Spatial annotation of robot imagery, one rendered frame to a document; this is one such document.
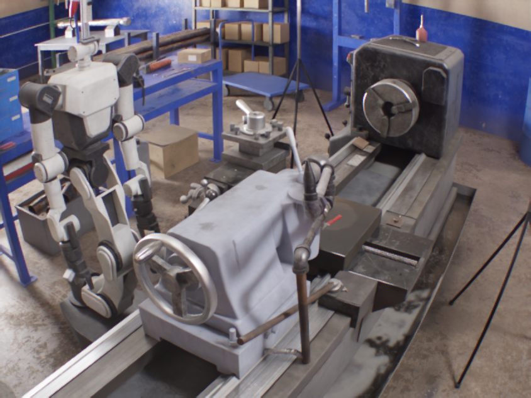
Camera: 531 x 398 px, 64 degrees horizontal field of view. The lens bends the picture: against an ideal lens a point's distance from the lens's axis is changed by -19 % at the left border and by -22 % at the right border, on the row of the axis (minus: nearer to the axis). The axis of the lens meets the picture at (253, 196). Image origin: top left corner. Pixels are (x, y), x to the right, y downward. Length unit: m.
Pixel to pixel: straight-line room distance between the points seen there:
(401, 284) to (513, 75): 4.37
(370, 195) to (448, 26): 3.67
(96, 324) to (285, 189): 1.40
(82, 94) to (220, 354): 1.04
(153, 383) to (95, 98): 1.03
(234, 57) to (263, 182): 5.15
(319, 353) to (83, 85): 1.18
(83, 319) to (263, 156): 1.25
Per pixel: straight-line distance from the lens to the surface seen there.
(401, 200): 2.01
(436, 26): 5.68
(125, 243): 2.05
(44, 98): 1.75
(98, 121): 1.89
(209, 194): 1.36
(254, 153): 1.72
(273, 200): 1.25
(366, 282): 1.47
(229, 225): 1.15
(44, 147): 1.82
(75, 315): 2.51
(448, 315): 2.79
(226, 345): 1.17
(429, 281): 2.33
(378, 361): 1.89
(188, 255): 1.02
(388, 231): 1.72
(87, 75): 1.84
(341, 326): 1.38
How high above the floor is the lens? 1.76
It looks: 28 degrees down
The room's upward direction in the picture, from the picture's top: straight up
